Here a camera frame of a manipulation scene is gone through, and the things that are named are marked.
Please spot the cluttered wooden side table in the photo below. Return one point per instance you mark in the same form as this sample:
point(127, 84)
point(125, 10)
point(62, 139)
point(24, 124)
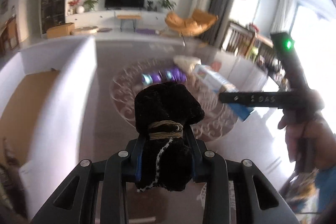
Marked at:
point(265, 53)

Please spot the white storage box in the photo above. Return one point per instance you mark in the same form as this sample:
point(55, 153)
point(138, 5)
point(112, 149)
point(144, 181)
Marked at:
point(65, 98)

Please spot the round beige floor cushion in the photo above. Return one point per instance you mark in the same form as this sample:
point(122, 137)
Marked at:
point(84, 30)

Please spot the brown wooden cabinet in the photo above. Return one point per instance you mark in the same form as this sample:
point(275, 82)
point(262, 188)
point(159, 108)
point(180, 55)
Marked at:
point(10, 29)

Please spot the orange lounge chair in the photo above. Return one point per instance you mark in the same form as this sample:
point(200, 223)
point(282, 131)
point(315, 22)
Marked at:
point(183, 23)

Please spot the black fuzzy cloth bundle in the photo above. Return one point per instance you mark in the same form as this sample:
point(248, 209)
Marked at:
point(162, 108)

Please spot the dark patterned desktop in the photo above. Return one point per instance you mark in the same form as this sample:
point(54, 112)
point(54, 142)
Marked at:
point(105, 121)

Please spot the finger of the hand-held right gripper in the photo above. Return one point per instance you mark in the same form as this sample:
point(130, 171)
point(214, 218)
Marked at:
point(227, 98)

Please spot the blue printed clothing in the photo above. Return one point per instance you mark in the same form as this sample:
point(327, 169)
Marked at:
point(325, 187)

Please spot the white sheer curtain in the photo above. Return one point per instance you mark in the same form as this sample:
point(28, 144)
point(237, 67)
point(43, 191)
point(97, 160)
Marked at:
point(284, 8)

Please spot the white lace doily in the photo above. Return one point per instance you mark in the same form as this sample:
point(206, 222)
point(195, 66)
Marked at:
point(203, 195)

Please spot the dark wooden chair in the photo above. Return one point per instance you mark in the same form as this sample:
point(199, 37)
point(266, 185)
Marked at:
point(236, 37)

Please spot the person's right hand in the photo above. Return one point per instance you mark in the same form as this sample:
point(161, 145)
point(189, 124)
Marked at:
point(296, 134)

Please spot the round white vase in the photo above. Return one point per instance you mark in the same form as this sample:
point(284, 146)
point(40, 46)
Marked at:
point(80, 9)

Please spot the purple floor mat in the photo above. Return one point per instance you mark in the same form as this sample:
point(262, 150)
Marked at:
point(147, 30)

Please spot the small wooden bench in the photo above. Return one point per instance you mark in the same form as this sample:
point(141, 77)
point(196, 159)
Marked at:
point(128, 16)

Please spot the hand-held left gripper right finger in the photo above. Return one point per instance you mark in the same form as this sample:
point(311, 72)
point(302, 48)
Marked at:
point(196, 161)

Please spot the purple packet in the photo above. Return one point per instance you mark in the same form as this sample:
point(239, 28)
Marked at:
point(153, 78)
point(176, 74)

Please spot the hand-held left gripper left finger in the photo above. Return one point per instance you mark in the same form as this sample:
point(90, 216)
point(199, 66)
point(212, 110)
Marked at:
point(134, 158)

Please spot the small dark potted plant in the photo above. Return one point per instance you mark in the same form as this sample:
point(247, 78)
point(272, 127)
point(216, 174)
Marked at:
point(151, 5)

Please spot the blue and white carton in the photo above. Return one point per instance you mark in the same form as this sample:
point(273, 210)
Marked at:
point(210, 77)

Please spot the beige wrapped bundle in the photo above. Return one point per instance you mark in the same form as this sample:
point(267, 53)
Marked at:
point(185, 61)

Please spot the large green potted plant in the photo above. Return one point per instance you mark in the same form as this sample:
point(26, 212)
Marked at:
point(166, 2)

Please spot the red flower bouquet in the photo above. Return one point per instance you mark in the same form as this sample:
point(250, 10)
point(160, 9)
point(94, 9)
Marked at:
point(74, 2)

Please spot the white television cabinet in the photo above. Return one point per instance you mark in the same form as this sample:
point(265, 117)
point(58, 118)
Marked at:
point(89, 16)

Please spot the cardboard box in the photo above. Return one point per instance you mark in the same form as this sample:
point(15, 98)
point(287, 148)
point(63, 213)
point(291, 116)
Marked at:
point(60, 29)

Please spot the leafy green potted plant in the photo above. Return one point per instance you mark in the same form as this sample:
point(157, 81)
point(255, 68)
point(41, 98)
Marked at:
point(91, 3)

